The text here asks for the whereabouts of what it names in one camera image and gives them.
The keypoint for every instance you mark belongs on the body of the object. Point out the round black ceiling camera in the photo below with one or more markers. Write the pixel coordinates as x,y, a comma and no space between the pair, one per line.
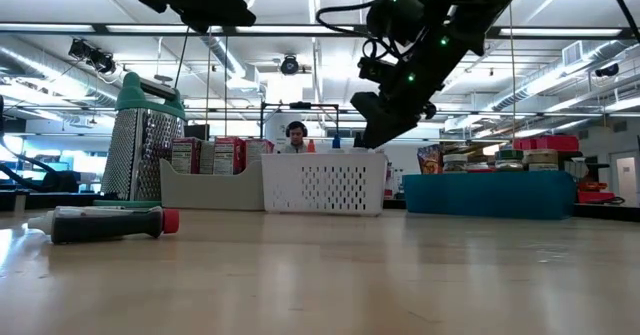
289,65

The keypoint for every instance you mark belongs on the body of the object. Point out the background black robot arm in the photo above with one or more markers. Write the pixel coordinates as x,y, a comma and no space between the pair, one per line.
50,180

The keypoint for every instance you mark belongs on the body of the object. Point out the blue food colouring bottle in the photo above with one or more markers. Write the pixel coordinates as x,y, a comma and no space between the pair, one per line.
336,142

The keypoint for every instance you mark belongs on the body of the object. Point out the small black ceiling fixture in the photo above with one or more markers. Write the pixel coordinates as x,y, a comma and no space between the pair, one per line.
607,70

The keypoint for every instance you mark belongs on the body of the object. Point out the black headphones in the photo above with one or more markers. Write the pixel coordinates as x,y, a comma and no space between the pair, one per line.
289,127

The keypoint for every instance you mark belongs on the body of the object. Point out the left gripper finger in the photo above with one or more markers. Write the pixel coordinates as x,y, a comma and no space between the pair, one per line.
210,0

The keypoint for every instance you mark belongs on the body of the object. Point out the small black bottle red cap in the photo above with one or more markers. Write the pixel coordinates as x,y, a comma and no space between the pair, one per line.
105,227

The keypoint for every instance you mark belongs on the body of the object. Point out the long red white-label carton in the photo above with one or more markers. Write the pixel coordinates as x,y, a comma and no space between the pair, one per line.
257,150

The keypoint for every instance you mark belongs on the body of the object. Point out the black background frame stand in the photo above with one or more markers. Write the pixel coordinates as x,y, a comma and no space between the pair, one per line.
300,106

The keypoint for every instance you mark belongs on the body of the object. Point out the red background box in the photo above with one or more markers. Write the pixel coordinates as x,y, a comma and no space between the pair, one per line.
595,196

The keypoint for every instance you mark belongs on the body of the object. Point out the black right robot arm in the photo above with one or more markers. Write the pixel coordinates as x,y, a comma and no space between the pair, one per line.
480,0

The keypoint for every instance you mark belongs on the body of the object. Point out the person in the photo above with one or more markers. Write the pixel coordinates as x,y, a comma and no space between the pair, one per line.
296,142

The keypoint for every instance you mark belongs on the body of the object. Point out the white perforated plastic basket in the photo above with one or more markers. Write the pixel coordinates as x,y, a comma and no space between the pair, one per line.
325,185

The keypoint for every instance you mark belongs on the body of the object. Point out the blue plastic tray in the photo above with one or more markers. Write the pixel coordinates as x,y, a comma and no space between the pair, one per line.
490,195

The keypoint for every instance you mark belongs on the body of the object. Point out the pink carton box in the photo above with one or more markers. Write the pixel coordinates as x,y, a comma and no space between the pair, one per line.
185,155

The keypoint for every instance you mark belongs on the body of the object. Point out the grey plastic bin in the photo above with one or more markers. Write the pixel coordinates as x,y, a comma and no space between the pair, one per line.
210,192

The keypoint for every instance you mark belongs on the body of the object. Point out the red storage bin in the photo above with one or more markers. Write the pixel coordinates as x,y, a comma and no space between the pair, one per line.
557,142

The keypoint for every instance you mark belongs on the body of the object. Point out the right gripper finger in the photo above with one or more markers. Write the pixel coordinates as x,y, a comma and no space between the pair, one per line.
382,122

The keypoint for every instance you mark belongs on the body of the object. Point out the green carton box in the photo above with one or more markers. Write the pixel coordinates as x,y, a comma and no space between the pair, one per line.
206,157

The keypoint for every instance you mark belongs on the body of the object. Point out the black ceiling device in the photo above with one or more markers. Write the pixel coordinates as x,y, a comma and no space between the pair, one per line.
95,57

